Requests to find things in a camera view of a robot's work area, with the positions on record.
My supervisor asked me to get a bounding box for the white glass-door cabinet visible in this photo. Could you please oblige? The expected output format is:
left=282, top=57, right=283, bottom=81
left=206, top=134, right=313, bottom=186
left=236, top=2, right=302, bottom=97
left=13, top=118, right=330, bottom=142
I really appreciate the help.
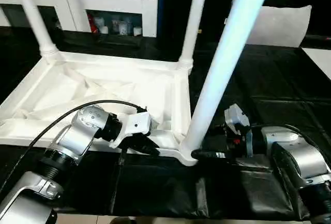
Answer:
left=0, top=0, right=159, bottom=39

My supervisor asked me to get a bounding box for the white plastic table leg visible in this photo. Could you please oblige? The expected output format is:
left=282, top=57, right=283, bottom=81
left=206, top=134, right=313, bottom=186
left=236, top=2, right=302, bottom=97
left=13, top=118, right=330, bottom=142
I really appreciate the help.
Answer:
left=13, top=0, right=65, bottom=62
left=177, top=0, right=210, bottom=72
left=180, top=0, right=277, bottom=158

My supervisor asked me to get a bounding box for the black work mat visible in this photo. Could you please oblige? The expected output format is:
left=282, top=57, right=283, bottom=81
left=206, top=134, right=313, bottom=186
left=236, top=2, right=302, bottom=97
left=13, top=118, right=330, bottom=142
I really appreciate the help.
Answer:
left=0, top=26, right=331, bottom=221

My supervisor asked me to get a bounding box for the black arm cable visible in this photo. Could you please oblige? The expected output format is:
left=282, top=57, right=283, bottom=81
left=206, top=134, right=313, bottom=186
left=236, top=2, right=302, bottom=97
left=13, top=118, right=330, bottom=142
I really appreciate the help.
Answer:
left=0, top=99, right=148, bottom=191
left=242, top=124, right=331, bottom=173

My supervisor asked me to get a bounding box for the white flat panel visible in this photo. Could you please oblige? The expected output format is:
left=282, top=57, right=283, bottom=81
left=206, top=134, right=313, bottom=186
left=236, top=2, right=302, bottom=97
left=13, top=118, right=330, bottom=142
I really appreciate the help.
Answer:
left=301, top=47, right=331, bottom=78

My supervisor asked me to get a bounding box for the white plastic table top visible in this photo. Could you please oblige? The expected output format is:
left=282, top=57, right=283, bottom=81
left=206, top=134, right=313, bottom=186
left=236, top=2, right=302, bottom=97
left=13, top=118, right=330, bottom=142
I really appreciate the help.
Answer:
left=0, top=50, right=205, bottom=168

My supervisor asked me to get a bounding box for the grey printed cushion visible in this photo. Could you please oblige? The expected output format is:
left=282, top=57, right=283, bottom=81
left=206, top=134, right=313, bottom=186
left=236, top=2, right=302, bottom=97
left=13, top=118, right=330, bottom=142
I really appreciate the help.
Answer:
left=224, top=0, right=313, bottom=49

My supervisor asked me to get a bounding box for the black sofa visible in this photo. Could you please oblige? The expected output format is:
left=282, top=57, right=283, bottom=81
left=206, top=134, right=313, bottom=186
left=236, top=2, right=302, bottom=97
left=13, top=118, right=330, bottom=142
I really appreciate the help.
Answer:
left=156, top=0, right=331, bottom=49

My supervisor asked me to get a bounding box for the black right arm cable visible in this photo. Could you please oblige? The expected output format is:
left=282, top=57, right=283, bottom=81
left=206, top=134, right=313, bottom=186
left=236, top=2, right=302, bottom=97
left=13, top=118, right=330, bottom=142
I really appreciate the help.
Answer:
left=242, top=124, right=331, bottom=173

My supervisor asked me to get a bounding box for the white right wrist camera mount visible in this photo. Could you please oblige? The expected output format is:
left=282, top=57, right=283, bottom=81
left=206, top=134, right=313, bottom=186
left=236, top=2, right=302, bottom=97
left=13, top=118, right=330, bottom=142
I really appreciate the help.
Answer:
left=223, top=103, right=253, bottom=158

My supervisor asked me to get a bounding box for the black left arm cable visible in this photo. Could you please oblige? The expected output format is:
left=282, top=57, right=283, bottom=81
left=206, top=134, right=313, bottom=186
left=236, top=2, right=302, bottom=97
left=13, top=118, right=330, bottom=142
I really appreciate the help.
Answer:
left=0, top=99, right=148, bottom=191

